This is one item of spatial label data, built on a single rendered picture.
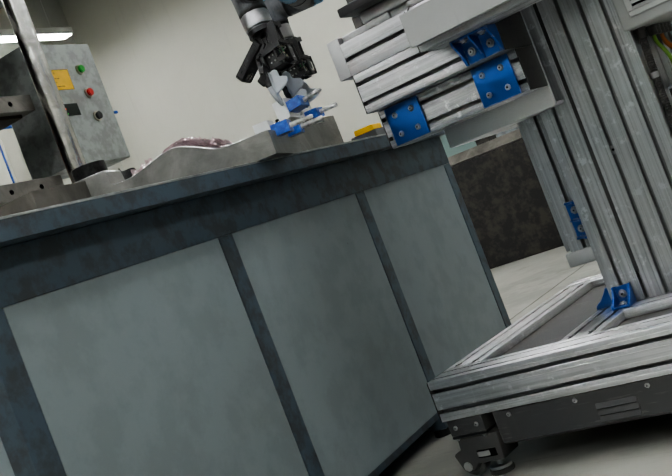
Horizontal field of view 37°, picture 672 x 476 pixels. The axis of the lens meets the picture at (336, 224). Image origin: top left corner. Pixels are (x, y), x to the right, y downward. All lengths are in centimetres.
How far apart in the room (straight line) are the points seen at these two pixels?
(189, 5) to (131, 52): 100
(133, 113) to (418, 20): 982
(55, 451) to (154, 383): 26
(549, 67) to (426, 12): 36
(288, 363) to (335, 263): 37
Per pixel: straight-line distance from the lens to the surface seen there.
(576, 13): 218
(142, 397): 175
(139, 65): 1157
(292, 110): 250
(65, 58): 333
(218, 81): 1088
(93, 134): 328
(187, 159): 221
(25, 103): 303
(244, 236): 211
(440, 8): 196
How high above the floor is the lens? 60
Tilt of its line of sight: level
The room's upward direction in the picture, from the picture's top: 21 degrees counter-clockwise
